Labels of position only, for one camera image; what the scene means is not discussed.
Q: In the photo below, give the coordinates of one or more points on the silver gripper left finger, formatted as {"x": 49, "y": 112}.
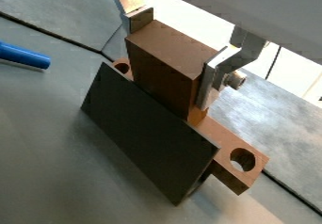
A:
{"x": 137, "y": 14}

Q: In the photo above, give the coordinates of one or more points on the blue peg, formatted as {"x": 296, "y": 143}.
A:
{"x": 23, "y": 56}

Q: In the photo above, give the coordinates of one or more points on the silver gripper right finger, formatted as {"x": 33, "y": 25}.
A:
{"x": 221, "y": 68}

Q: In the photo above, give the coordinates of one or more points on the black angle fixture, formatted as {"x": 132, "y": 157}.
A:
{"x": 164, "y": 145}

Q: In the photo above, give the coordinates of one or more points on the brown T-shaped block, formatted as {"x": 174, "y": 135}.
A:
{"x": 166, "y": 62}

